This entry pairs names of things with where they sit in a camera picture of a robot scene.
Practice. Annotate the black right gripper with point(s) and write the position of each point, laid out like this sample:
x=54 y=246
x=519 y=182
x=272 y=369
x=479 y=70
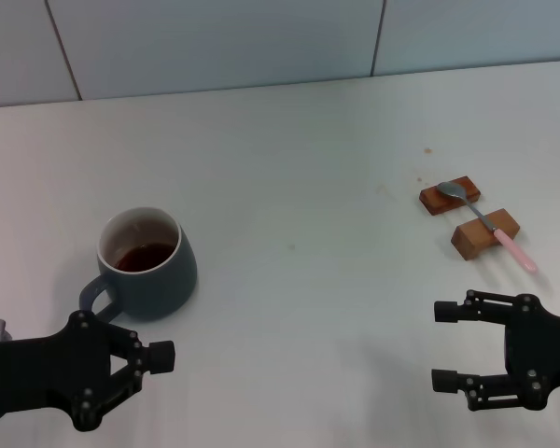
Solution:
x=546 y=354

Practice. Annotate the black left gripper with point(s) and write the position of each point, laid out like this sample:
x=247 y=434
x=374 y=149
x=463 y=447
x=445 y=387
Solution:
x=37 y=373

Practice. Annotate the grey ceramic cup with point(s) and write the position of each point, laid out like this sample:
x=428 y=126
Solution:
x=161 y=291

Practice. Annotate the dark brown tea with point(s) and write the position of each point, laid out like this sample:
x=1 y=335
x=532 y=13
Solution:
x=142 y=257

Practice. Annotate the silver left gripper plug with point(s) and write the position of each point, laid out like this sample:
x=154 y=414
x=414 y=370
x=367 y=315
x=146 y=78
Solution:
x=1 y=329

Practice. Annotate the dark brown wooden block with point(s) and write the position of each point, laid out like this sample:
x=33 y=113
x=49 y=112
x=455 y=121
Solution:
x=436 y=204

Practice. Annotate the light brown wooden block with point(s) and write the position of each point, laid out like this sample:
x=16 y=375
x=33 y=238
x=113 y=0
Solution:
x=471 y=236

